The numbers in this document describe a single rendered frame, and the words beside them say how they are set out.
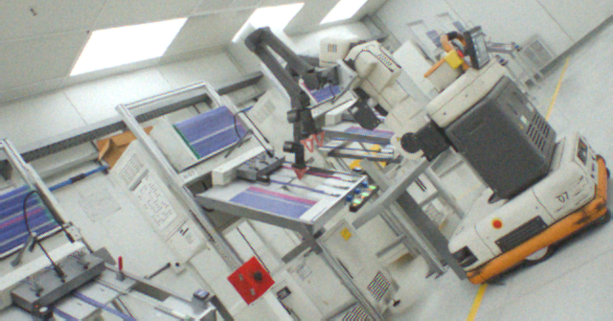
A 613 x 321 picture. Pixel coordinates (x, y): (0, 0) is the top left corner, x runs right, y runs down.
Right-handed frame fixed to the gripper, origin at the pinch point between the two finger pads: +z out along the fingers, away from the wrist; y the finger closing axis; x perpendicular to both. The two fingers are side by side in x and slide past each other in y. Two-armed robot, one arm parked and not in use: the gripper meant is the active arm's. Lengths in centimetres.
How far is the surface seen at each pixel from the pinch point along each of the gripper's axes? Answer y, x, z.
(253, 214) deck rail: 49.1, -0.7, 2.5
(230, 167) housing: 20.6, -34.5, -8.4
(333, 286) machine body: 28, 34, 48
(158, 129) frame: 38, -71, -32
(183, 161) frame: 38, -54, -15
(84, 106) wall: -53, -248, -10
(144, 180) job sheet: 49, -76, -3
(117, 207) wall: -16, -181, 60
